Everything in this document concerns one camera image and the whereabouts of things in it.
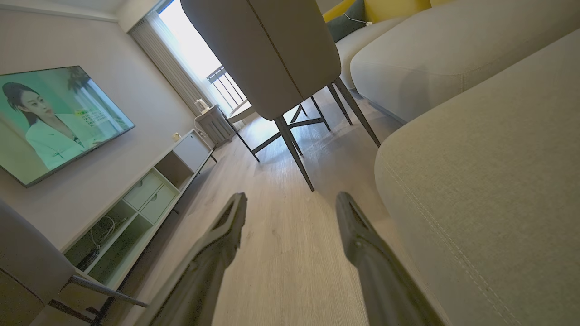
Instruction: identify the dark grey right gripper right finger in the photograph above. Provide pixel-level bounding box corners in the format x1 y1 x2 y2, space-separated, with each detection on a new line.
336 192 445 326

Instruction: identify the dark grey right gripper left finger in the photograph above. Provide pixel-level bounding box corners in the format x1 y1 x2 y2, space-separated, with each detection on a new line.
134 192 248 326

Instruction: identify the white low TV cabinet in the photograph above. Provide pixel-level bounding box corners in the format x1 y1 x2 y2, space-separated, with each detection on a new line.
61 129 218 290

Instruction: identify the grey slatted cabinet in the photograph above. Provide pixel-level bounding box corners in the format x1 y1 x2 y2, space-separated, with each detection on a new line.
198 105 236 149

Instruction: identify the small round side table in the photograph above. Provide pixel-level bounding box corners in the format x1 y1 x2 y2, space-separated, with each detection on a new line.
226 100 261 163

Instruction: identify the beige fabric sofa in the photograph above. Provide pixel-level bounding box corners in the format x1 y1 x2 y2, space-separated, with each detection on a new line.
336 0 580 326

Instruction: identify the grey chair with metal legs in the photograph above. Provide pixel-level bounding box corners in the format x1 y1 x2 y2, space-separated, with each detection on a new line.
0 198 150 326

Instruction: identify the balcony railing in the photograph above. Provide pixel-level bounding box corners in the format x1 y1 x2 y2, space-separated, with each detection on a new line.
207 66 247 109

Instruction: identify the beige window curtain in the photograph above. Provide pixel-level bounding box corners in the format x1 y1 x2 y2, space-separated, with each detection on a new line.
129 11 213 118

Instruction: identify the grey upholstered dining chair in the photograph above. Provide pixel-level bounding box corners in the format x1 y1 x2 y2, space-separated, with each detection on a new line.
180 0 381 192

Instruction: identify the dark green cushion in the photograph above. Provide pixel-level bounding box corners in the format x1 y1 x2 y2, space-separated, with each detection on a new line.
326 0 367 43

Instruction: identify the yellow cushion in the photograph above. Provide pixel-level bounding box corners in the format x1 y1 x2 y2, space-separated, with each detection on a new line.
323 0 432 24

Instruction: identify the wall-mounted flat television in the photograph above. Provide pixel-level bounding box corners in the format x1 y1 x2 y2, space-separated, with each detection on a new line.
0 66 136 188

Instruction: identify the white charging cable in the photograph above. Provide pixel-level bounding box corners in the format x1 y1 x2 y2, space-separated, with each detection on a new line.
343 12 373 26

